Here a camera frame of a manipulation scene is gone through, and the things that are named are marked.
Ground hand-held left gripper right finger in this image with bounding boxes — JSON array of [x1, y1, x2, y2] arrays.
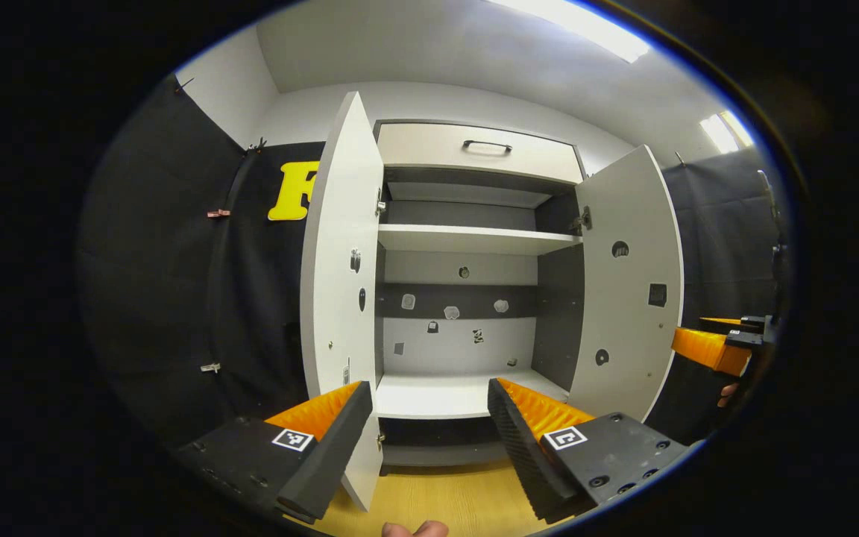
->
[[487, 377, 693, 525]]

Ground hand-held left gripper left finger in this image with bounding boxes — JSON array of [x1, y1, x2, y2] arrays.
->
[[176, 380, 374, 524]]

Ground grey double-door shoe cabinet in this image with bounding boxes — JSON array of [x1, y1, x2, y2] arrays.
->
[[372, 118, 591, 471]]

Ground headphone sticker shoe cabinet door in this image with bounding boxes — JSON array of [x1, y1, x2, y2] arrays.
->
[[567, 144, 685, 424]]

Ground camera sticker shoe cabinet door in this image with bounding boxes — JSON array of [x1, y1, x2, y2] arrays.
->
[[299, 91, 387, 513]]

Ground white cabinet shelf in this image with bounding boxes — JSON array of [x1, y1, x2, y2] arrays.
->
[[375, 369, 570, 420], [377, 224, 583, 257]]

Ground beige cabinet drawer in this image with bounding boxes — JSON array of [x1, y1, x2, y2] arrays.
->
[[376, 122, 585, 185]]

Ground small ceiling light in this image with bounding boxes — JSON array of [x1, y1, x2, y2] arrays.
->
[[700, 110, 756, 155]]

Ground black backdrop cloth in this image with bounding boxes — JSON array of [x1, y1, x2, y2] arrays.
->
[[78, 75, 792, 448]]

